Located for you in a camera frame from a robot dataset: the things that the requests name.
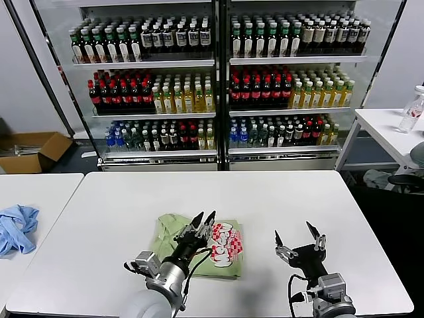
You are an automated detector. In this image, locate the green cap dark tea bottle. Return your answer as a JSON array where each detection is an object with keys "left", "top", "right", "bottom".
[
  {"left": 254, "top": 25, "right": 267, "bottom": 59},
  {"left": 70, "top": 30, "right": 82, "bottom": 64},
  {"left": 266, "top": 25, "right": 279, "bottom": 58},
  {"left": 242, "top": 26, "right": 255, "bottom": 59},
  {"left": 117, "top": 28, "right": 130, "bottom": 63},
  {"left": 129, "top": 27, "right": 142, "bottom": 62},
  {"left": 231, "top": 26, "right": 243, "bottom": 59},
  {"left": 290, "top": 25, "right": 302, "bottom": 57},
  {"left": 82, "top": 30, "right": 94, "bottom": 64},
  {"left": 278, "top": 25, "right": 291, "bottom": 58},
  {"left": 93, "top": 29, "right": 106, "bottom": 64},
  {"left": 105, "top": 28, "right": 118, "bottom": 63}
]

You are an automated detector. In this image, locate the light green printed t-shirt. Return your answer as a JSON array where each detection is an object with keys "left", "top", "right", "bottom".
[{"left": 150, "top": 213, "right": 245, "bottom": 282}]

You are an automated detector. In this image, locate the black wall frame post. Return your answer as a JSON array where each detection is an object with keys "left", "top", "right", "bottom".
[
  {"left": 359, "top": 0, "right": 410, "bottom": 109},
  {"left": 5, "top": 0, "right": 76, "bottom": 137}
]

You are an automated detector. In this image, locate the black office chair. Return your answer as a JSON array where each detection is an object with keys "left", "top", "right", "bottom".
[{"left": 387, "top": 174, "right": 424, "bottom": 196}]

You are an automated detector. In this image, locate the crumpled blue cloth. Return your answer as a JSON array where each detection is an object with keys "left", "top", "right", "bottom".
[{"left": 0, "top": 204, "right": 40, "bottom": 256}]

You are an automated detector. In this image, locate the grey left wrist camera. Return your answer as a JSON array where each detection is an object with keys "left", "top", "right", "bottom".
[{"left": 124, "top": 250, "right": 163, "bottom": 276}]

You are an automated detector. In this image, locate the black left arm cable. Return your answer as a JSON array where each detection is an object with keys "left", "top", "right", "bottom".
[{"left": 180, "top": 248, "right": 215, "bottom": 312}]

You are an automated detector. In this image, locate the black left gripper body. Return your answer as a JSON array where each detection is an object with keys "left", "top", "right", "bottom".
[{"left": 170, "top": 229, "right": 211, "bottom": 266}]

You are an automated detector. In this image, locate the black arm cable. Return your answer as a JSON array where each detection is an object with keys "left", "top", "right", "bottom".
[
  {"left": 286, "top": 273, "right": 314, "bottom": 305},
  {"left": 180, "top": 248, "right": 215, "bottom": 312}
]

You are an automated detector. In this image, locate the green cap yellow tea bottle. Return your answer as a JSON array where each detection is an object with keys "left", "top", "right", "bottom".
[
  {"left": 341, "top": 80, "right": 354, "bottom": 107},
  {"left": 153, "top": 86, "right": 166, "bottom": 114},
  {"left": 301, "top": 82, "right": 314, "bottom": 109},
  {"left": 291, "top": 82, "right": 304, "bottom": 109},
  {"left": 321, "top": 81, "right": 333, "bottom": 108},
  {"left": 183, "top": 87, "right": 195, "bottom": 113},
  {"left": 193, "top": 86, "right": 205, "bottom": 113},
  {"left": 163, "top": 87, "right": 175, "bottom": 114},
  {"left": 311, "top": 82, "right": 324, "bottom": 109},
  {"left": 203, "top": 85, "right": 215, "bottom": 113},
  {"left": 331, "top": 81, "right": 343, "bottom": 107},
  {"left": 173, "top": 87, "right": 185, "bottom": 114}
]

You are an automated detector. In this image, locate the white cap blue label bottle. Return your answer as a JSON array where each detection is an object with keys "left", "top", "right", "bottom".
[
  {"left": 163, "top": 24, "right": 176, "bottom": 56},
  {"left": 152, "top": 25, "right": 164, "bottom": 56},
  {"left": 187, "top": 23, "right": 200, "bottom": 54},
  {"left": 199, "top": 22, "right": 212, "bottom": 54},
  {"left": 140, "top": 25, "right": 152, "bottom": 56},
  {"left": 175, "top": 23, "right": 187, "bottom": 55}
]

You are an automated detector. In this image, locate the white metal display shelf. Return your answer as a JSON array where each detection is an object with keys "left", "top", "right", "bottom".
[
  {"left": 69, "top": 0, "right": 222, "bottom": 172},
  {"left": 225, "top": 0, "right": 375, "bottom": 172}
]

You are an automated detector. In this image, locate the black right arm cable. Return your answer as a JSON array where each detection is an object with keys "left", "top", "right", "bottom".
[{"left": 286, "top": 273, "right": 314, "bottom": 305}]

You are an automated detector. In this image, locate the rounded greenish grey object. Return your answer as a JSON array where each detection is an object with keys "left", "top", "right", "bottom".
[{"left": 409, "top": 141, "right": 424, "bottom": 166}]

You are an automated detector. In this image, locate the open cardboard box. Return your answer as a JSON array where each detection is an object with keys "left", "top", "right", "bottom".
[{"left": 0, "top": 131, "right": 74, "bottom": 175}]

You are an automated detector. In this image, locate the beige label dark tea bottle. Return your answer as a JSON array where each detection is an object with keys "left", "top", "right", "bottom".
[
  {"left": 348, "top": 22, "right": 360, "bottom": 54},
  {"left": 325, "top": 22, "right": 337, "bottom": 54},
  {"left": 358, "top": 22, "right": 370, "bottom": 53},
  {"left": 337, "top": 22, "right": 348, "bottom": 54},
  {"left": 302, "top": 22, "right": 315, "bottom": 54},
  {"left": 314, "top": 22, "right": 326, "bottom": 54}
]

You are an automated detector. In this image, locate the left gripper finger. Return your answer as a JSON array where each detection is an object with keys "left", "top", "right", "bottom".
[
  {"left": 197, "top": 210, "right": 217, "bottom": 240},
  {"left": 180, "top": 212, "right": 204, "bottom": 239}
]

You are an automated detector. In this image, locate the grey cloth pile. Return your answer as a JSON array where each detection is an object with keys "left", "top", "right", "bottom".
[{"left": 362, "top": 168, "right": 394, "bottom": 191}]

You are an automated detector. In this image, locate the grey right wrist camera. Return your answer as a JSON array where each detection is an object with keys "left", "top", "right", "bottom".
[{"left": 317, "top": 273, "right": 348, "bottom": 296}]

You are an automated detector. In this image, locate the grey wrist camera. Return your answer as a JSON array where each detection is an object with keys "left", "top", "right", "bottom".
[
  {"left": 317, "top": 273, "right": 348, "bottom": 296},
  {"left": 124, "top": 250, "right": 163, "bottom": 276}
]

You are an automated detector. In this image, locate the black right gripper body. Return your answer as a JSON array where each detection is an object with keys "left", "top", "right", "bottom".
[{"left": 280, "top": 244, "right": 329, "bottom": 282}]

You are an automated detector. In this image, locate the white side table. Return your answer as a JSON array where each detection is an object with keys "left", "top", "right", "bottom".
[{"left": 339, "top": 107, "right": 424, "bottom": 180}]

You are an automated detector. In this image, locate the clear bottle red label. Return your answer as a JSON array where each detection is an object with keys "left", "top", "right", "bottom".
[{"left": 397, "top": 85, "right": 424, "bottom": 134}]

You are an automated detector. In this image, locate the large red cap cola bottle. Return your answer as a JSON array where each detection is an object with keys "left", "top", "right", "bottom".
[
  {"left": 109, "top": 81, "right": 122, "bottom": 113},
  {"left": 240, "top": 78, "right": 252, "bottom": 109},
  {"left": 140, "top": 80, "right": 154, "bottom": 113},
  {"left": 130, "top": 81, "right": 142, "bottom": 113},
  {"left": 270, "top": 78, "right": 282, "bottom": 109},
  {"left": 119, "top": 81, "right": 132, "bottom": 113},
  {"left": 260, "top": 78, "right": 272, "bottom": 109},
  {"left": 98, "top": 80, "right": 112, "bottom": 113},
  {"left": 280, "top": 77, "right": 293, "bottom": 109},
  {"left": 250, "top": 78, "right": 262, "bottom": 109},
  {"left": 87, "top": 79, "right": 102, "bottom": 113},
  {"left": 231, "top": 78, "right": 242, "bottom": 109}
]

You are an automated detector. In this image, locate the metal rods bundle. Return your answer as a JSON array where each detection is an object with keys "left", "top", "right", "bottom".
[{"left": 0, "top": 144, "right": 42, "bottom": 158}]

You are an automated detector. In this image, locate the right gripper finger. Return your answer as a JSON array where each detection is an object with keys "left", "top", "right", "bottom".
[
  {"left": 305, "top": 221, "right": 328, "bottom": 252},
  {"left": 274, "top": 229, "right": 299, "bottom": 262}
]

